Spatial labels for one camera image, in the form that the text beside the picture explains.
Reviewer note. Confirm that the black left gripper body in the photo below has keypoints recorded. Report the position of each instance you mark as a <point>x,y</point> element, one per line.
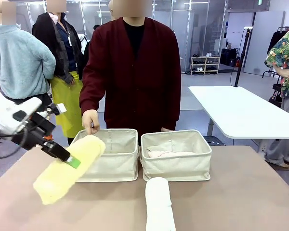
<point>36,134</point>

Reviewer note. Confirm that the yellow towel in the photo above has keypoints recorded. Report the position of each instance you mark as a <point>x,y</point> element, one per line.
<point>60,178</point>

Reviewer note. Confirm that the beige fabric basket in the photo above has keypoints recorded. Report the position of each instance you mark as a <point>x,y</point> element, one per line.
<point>115,166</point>
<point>178,166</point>

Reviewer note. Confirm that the pink towel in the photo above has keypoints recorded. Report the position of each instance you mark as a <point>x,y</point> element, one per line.
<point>163,154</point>

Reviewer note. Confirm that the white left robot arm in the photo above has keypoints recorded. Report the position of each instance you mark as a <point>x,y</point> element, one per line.
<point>4,113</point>

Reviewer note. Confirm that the person's right forearm maroon sleeve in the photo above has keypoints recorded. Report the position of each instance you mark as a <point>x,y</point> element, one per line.
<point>90,101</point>

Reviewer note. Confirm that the person's left forearm maroon sleeve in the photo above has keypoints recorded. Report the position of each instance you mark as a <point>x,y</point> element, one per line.
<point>171,113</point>

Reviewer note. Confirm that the person's right hand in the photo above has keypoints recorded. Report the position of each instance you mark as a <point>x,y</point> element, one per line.
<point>91,121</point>

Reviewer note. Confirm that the person's left hand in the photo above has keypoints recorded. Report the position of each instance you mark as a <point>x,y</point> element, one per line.
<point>167,129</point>

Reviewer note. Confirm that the yellow apron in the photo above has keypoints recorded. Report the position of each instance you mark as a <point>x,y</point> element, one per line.
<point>67,108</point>

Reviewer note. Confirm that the person in pale fleece jacket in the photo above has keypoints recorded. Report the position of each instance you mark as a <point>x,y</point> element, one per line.
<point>19,60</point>

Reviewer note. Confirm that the person in black coat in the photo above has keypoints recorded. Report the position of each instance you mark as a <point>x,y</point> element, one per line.
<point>60,43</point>

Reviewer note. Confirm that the person in maroon cardigan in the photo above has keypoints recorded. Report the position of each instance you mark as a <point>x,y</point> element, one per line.
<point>135,84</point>

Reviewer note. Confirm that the white rolled towel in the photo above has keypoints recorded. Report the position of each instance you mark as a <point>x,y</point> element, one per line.
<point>159,207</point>

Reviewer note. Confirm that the wooden shoe rack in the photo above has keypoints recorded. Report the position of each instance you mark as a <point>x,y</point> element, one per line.
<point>204,57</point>

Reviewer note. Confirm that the white table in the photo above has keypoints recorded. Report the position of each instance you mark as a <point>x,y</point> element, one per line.
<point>243,110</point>

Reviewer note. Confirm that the black suitcase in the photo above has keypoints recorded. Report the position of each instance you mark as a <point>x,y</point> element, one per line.
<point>228,56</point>

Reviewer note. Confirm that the black stand pole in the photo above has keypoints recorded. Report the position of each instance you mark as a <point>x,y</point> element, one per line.
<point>240,60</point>

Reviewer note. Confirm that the black trolley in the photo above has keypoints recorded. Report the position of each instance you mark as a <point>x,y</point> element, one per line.
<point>277,96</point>

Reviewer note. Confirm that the black hanging garment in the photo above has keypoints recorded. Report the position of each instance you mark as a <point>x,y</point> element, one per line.
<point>277,39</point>

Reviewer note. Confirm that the person in floral shirt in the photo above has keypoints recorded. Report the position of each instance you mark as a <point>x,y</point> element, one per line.
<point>286,48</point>

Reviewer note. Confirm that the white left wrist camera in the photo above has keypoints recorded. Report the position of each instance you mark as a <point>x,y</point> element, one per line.
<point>61,108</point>

